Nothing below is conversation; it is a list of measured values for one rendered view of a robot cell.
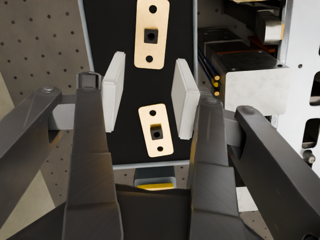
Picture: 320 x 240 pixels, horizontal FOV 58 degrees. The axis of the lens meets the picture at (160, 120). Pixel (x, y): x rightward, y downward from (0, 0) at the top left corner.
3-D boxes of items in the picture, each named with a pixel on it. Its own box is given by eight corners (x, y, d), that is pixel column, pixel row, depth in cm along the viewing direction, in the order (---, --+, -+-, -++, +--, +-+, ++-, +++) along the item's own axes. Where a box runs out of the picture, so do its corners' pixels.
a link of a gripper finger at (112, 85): (112, 133, 16) (99, 132, 16) (123, 90, 23) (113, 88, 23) (115, 83, 15) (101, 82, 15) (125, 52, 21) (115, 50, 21)
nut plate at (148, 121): (174, 152, 44) (174, 156, 43) (149, 156, 44) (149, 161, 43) (164, 102, 40) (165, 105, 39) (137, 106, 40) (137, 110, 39)
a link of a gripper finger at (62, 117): (95, 135, 14) (34, 130, 14) (108, 97, 19) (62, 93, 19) (96, 108, 14) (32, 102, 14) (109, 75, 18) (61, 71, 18)
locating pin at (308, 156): (307, 154, 66) (316, 165, 62) (298, 155, 66) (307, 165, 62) (309, 146, 65) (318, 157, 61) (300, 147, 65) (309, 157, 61)
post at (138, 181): (166, 108, 91) (179, 209, 51) (142, 109, 91) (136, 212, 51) (165, 85, 87) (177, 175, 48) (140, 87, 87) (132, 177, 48)
